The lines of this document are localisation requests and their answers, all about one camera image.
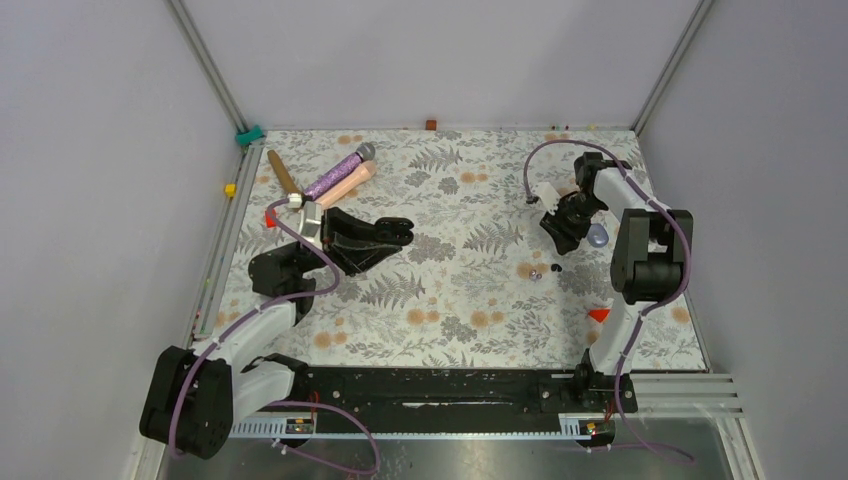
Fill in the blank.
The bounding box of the purple cable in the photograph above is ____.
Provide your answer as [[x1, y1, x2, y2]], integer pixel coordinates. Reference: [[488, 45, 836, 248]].
[[522, 139, 696, 465], [168, 197, 382, 475]]

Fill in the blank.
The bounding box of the purple glitter toy microphone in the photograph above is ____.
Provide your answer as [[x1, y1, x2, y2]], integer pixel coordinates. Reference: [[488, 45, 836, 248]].
[[303, 142, 376, 200]]

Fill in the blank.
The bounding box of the purple earbud case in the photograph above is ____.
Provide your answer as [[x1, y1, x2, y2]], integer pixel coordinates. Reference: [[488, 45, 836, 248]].
[[586, 223, 609, 248]]

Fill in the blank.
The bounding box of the teal corner bracket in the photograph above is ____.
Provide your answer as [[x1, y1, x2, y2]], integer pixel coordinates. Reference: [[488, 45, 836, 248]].
[[235, 125, 265, 148]]

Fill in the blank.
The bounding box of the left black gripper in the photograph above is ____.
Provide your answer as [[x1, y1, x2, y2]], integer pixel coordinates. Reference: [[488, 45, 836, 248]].
[[285, 208, 402, 277]]

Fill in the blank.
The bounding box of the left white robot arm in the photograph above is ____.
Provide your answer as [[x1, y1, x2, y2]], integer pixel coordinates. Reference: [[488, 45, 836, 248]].
[[139, 201, 414, 459]]

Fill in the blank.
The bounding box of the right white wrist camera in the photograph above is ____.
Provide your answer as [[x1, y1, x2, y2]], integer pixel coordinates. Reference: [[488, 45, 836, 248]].
[[527, 182, 562, 215]]

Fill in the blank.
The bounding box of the pink toy microphone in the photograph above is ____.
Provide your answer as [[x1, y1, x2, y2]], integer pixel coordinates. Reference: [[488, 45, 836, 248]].
[[314, 161, 377, 210]]

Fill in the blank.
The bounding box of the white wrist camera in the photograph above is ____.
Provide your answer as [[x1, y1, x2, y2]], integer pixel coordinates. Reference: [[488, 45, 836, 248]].
[[527, 182, 562, 215], [286, 193, 323, 246]]

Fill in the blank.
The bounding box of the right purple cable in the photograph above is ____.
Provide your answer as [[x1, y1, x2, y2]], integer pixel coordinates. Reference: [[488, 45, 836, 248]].
[[522, 139, 696, 465]]

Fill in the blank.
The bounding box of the brown toy microphone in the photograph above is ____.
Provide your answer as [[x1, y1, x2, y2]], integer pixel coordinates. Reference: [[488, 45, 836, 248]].
[[267, 150, 305, 210]]

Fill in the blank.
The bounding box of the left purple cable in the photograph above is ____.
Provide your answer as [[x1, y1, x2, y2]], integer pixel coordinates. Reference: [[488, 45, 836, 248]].
[[168, 197, 382, 475]]

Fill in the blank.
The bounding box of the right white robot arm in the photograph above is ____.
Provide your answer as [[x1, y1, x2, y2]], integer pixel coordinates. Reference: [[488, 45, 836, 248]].
[[529, 152, 693, 412]]

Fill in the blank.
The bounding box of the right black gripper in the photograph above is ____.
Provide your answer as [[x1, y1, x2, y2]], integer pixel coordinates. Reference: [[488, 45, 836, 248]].
[[540, 193, 605, 257]]

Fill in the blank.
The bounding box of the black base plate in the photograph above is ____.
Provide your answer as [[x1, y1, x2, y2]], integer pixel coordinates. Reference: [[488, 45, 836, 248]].
[[265, 362, 639, 437]]

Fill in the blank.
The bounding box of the red triangle block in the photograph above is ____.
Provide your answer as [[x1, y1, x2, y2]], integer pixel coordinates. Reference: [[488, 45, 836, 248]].
[[588, 308, 611, 324]]

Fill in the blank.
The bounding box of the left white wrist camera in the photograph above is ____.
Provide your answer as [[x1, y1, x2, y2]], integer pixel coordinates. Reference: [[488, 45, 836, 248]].
[[286, 193, 323, 246]]

